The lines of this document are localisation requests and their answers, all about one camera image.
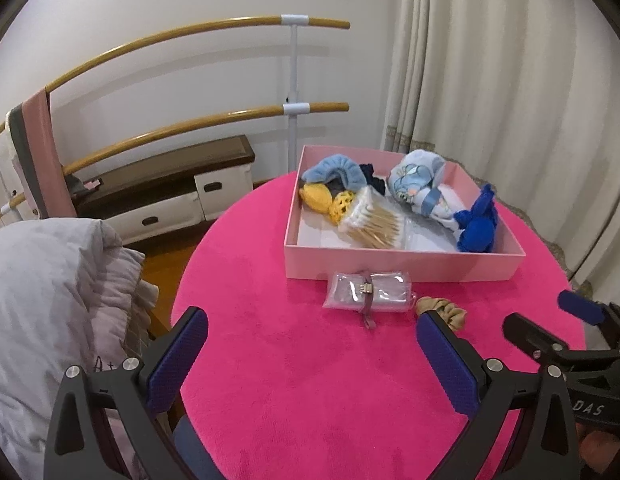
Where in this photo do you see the light blue fluffy headband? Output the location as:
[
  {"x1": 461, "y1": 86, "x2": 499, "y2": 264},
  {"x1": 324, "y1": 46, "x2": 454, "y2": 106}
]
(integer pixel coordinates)
[{"x1": 301, "y1": 154, "x2": 369, "y2": 196}]

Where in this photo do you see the magenta round tablecloth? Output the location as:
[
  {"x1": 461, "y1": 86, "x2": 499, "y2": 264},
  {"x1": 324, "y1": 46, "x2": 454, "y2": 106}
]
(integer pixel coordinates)
[{"x1": 171, "y1": 170, "x2": 586, "y2": 480}]

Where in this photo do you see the yellow mesh ball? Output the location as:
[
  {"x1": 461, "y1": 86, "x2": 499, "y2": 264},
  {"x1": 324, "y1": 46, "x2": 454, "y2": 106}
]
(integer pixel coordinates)
[{"x1": 329, "y1": 192, "x2": 361, "y2": 226}]

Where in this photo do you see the wooden barre rail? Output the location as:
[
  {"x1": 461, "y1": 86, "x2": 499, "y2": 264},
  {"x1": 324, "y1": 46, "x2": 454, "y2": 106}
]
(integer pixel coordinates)
[
  {"x1": 0, "y1": 16, "x2": 351, "y2": 141},
  {"x1": 0, "y1": 102, "x2": 350, "y2": 226}
]

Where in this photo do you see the pale pink bedding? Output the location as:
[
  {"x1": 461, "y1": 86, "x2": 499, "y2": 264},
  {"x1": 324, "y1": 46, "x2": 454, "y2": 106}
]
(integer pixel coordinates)
[{"x1": 97, "y1": 247, "x2": 161, "y2": 361}]

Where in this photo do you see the cream curtain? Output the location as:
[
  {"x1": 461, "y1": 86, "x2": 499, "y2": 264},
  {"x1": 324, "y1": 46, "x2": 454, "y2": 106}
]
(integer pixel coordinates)
[{"x1": 379, "y1": 0, "x2": 620, "y2": 286}]

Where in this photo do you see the beige scrunchie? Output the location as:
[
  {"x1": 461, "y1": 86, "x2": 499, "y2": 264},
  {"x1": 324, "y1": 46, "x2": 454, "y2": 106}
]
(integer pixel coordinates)
[{"x1": 414, "y1": 296, "x2": 468, "y2": 333}]

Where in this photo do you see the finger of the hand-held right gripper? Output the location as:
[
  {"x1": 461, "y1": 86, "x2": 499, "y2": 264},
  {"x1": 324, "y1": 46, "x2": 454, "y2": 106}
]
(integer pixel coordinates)
[
  {"x1": 502, "y1": 312, "x2": 591, "y2": 368},
  {"x1": 557, "y1": 290, "x2": 620, "y2": 351}
]

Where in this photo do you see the pink grey towel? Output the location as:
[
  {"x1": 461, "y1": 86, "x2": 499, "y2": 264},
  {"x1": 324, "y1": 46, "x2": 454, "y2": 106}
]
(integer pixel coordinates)
[{"x1": 21, "y1": 87, "x2": 76, "y2": 218}]

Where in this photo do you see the cartoon print cloth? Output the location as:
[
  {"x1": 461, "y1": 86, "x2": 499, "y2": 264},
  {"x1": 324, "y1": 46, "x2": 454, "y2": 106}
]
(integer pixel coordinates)
[{"x1": 386, "y1": 149, "x2": 466, "y2": 233}]

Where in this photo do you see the black knitted cloth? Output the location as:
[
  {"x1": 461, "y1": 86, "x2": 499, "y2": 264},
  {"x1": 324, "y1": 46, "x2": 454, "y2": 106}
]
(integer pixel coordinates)
[{"x1": 359, "y1": 162, "x2": 388, "y2": 195}]

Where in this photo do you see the dark wooden low cabinet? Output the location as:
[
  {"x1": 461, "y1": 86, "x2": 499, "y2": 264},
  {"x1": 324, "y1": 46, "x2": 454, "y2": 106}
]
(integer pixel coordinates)
[{"x1": 65, "y1": 135, "x2": 255, "y2": 211}]

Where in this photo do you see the clear pouch with strap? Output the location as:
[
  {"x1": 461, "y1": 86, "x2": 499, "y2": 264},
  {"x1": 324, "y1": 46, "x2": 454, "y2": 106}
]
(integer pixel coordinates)
[{"x1": 322, "y1": 271, "x2": 417, "y2": 332}]

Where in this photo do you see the yellow cloth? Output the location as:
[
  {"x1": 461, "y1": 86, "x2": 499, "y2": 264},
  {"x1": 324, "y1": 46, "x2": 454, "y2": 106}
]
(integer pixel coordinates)
[{"x1": 298, "y1": 183, "x2": 333, "y2": 216}]

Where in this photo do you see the white barre post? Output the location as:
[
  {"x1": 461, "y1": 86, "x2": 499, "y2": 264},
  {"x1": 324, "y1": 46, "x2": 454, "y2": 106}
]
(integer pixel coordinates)
[{"x1": 281, "y1": 12, "x2": 311, "y2": 173}]

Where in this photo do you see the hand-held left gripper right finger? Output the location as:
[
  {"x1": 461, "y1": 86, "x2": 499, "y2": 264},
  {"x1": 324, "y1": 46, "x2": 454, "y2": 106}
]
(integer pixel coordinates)
[{"x1": 415, "y1": 310, "x2": 581, "y2": 480}]

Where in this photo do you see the white cabinet drawer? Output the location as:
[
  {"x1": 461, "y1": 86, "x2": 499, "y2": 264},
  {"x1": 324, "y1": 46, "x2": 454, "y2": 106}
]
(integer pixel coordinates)
[
  {"x1": 97, "y1": 189, "x2": 203, "y2": 246},
  {"x1": 196, "y1": 164, "x2": 254, "y2": 222}
]

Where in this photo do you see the royal blue cloth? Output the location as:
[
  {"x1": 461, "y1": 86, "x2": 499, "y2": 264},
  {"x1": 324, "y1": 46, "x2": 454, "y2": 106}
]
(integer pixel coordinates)
[{"x1": 452, "y1": 184, "x2": 499, "y2": 253}]

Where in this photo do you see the pink cardboard box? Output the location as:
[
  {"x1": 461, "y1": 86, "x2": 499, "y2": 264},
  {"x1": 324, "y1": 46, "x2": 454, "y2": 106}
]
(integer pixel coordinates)
[{"x1": 283, "y1": 145, "x2": 526, "y2": 281}]

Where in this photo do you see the cotton swab pack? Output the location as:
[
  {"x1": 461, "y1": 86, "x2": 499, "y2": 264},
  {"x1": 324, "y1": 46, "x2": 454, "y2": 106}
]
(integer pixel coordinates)
[{"x1": 337, "y1": 186, "x2": 408, "y2": 250}]

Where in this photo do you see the light grey quilt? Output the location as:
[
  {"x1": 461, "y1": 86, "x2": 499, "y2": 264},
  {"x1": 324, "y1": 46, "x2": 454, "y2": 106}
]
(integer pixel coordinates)
[{"x1": 0, "y1": 217, "x2": 146, "y2": 480}]

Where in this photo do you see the person's right hand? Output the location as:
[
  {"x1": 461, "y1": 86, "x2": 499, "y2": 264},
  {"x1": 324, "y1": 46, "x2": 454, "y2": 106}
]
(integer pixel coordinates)
[{"x1": 576, "y1": 424, "x2": 620, "y2": 461}]

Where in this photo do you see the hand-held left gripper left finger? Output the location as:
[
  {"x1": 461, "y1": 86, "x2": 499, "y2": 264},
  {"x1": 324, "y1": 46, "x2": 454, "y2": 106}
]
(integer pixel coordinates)
[{"x1": 42, "y1": 306, "x2": 211, "y2": 480}]

